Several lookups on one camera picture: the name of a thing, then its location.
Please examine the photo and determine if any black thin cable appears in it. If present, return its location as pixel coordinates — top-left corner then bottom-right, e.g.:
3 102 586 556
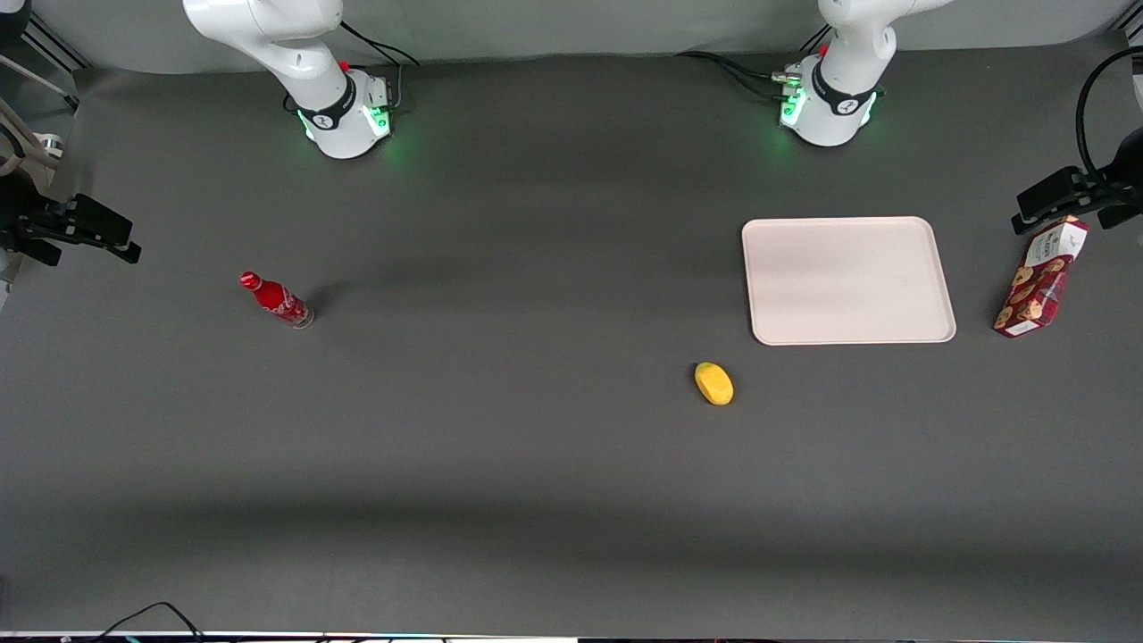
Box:
88 601 208 643

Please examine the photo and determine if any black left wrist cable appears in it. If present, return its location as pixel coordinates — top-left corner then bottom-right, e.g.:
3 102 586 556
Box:
1074 45 1143 180

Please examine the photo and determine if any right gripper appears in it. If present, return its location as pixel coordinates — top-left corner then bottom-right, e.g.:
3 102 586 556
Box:
0 171 143 269

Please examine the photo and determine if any beige plastic tray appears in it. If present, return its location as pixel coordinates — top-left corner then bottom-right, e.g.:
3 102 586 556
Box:
741 216 957 347

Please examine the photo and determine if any black arm base cable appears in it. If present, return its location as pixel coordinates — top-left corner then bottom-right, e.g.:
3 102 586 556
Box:
675 50 798 101
339 21 421 69

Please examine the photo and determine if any beige strap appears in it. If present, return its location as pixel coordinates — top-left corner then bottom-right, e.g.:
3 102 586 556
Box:
0 54 60 180

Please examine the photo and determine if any black right arm base cable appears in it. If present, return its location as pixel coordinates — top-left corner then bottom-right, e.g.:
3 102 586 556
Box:
339 21 421 69

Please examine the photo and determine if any aluminium frame rail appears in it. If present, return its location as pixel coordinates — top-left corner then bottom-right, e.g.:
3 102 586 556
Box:
16 16 93 74

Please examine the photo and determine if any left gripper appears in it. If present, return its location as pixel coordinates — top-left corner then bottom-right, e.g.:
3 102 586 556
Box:
1011 127 1143 237

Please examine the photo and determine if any red soda bottle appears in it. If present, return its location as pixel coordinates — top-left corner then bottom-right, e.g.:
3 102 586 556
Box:
238 271 316 330

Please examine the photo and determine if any black left arm base cable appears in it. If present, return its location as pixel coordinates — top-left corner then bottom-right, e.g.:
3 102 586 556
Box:
675 50 798 101

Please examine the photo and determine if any red cookie box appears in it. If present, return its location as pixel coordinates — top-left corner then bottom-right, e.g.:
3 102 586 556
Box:
992 215 1091 339

